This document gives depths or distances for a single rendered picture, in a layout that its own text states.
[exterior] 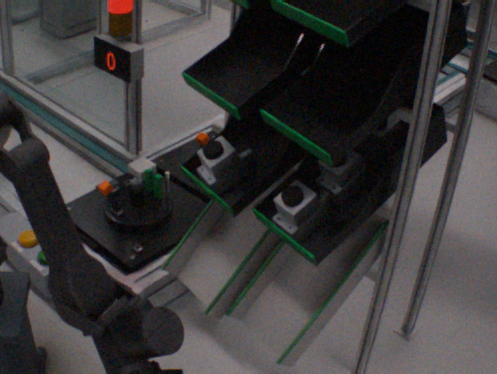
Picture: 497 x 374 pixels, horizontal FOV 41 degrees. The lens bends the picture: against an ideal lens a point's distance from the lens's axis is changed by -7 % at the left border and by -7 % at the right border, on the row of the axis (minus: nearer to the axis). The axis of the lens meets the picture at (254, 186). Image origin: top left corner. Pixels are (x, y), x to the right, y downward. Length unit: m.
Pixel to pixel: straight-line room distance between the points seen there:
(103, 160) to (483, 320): 0.90
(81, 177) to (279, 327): 0.68
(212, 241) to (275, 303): 0.16
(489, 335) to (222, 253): 0.57
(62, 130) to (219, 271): 0.70
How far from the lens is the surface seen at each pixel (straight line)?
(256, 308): 1.14
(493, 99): 2.17
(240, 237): 1.17
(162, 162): 1.54
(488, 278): 1.54
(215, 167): 1.02
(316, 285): 1.10
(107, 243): 1.33
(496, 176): 1.90
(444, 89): 2.07
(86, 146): 1.66
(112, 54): 1.45
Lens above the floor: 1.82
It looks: 35 degrees down
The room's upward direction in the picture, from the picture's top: 5 degrees clockwise
